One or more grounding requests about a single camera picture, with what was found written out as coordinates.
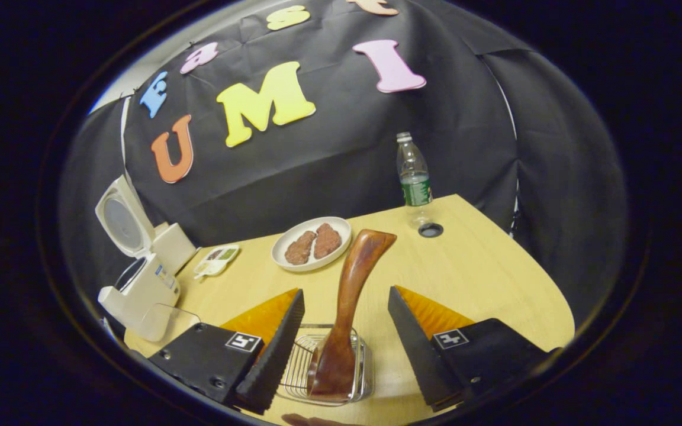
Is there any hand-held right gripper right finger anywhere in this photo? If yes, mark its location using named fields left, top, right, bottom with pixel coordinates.
left=387, top=285, right=555, bottom=413

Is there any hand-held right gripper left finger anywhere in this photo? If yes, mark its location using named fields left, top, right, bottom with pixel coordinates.
left=149, top=288, right=306, bottom=415

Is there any metal wire chopstick holder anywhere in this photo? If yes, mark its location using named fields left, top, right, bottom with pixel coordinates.
left=276, top=324, right=374, bottom=407

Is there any brown wooden spoon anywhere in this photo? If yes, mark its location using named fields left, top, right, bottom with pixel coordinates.
left=307, top=229, right=398, bottom=398

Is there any white rice cooker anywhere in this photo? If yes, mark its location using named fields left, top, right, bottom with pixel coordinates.
left=95, top=175, right=182, bottom=344

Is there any brown meat piece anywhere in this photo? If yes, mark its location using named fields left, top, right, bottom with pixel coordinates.
left=314, top=223, right=342, bottom=259
left=285, top=231, right=317, bottom=265

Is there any white divided condiment dish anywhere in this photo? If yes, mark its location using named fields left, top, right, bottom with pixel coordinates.
left=193, top=244, right=240, bottom=280

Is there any white round plate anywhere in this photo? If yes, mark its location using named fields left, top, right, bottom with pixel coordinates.
left=271, top=217, right=352, bottom=273

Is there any white toaster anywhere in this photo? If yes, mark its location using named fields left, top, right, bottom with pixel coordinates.
left=152, top=222, right=197, bottom=276

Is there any clear plastic water bottle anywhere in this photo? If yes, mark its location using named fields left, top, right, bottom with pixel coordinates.
left=396, top=131, right=433, bottom=228

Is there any black backdrop cloth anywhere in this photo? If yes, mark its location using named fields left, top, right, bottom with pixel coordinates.
left=60, top=0, right=629, bottom=332

